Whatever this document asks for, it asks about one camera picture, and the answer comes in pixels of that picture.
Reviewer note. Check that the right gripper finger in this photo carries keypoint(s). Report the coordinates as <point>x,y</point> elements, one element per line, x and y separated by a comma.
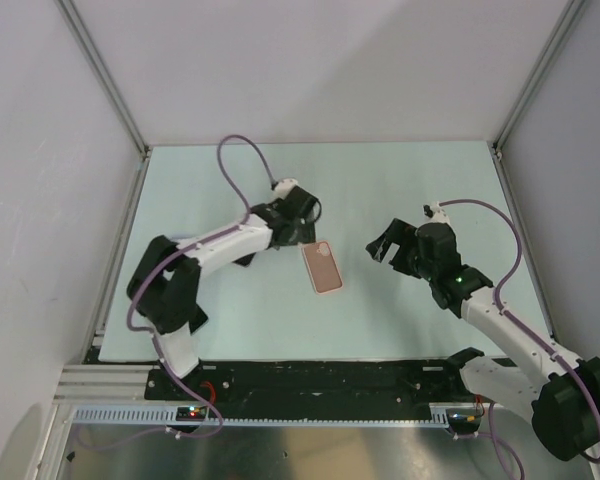
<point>399,233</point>
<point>383,251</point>

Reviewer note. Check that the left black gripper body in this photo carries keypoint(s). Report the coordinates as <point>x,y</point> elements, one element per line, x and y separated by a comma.
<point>307,218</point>

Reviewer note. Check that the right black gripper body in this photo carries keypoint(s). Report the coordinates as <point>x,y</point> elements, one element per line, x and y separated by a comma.
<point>409,261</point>

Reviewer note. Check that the pink phone case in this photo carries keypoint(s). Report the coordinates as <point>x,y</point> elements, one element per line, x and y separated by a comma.
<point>322,268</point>

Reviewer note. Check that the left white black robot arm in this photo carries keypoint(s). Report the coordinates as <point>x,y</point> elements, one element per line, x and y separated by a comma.
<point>164,286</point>

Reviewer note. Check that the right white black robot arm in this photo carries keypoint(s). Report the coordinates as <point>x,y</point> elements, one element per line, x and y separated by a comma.
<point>553,389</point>

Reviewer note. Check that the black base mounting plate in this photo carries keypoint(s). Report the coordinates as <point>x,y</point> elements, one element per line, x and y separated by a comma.
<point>367,389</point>

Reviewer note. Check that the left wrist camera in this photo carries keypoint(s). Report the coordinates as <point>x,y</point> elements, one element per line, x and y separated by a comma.
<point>283,187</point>

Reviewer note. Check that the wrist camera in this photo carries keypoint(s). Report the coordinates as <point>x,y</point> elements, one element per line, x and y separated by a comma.
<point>283,187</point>
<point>435,213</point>

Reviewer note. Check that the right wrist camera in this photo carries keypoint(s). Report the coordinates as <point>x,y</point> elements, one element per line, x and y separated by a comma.
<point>435,213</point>

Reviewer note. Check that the grey slotted cable duct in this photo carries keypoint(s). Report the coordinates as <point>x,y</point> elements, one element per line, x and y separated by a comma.
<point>175,415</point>

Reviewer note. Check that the right aluminium frame post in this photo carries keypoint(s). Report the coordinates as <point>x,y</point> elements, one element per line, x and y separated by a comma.
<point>550,52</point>

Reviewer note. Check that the aluminium frame post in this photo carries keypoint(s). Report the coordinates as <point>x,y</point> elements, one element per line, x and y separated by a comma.
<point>100,70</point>
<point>550,52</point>

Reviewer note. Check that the left aluminium frame post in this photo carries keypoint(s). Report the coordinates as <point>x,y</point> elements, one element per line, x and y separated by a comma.
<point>100,70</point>

